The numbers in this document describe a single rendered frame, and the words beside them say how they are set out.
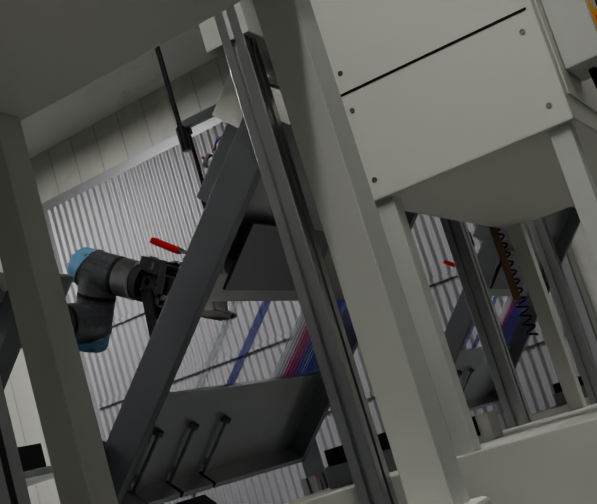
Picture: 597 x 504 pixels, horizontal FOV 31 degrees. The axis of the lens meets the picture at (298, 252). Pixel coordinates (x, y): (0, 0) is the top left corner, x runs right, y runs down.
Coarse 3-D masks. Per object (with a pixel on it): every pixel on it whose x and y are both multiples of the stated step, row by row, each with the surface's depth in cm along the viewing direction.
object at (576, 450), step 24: (504, 432) 196; (528, 432) 157; (552, 432) 140; (576, 432) 139; (456, 456) 148; (480, 456) 145; (504, 456) 143; (528, 456) 142; (552, 456) 140; (576, 456) 139; (480, 480) 145; (504, 480) 143; (528, 480) 142; (552, 480) 140; (576, 480) 139
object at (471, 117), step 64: (320, 0) 159; (384, 0) 154; (448, 0) 149; (512, 0) 145; (576, 0) 146; (384, 64) 154; (448, 64) 149; (512, 64) 145; (576, 64) 146; (384, 128) 153; (448, 128) 149; (512, 128) 144; (576, 128) 147; (384, 192) 153; (448, 192) 163; (512, 192) 178; (576, 192) 141; (448, 384) 148; (576, 384) 205
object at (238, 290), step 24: (288, 144) 176; (264, 192) 176; (264, 216) 180; (312, 216) 194; (240, 240) 177; (264, 240) 176; (240, 264) 173; (264, 264) 179; (216, 288) 178; (240, 288) 176; (264, 288) 183; (288, 288) 191; (336, 288) 218
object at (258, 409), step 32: (256, 384) 207; (288, 384) 220; (160, 416) 182; (192, 416) 191; (224, 416) 201; (256, 416) 214; (288, 416) 228; (160, 448) 187; (192, 448) 197; (224, 448) 208; (256, 448) 221; (160, 480) 192
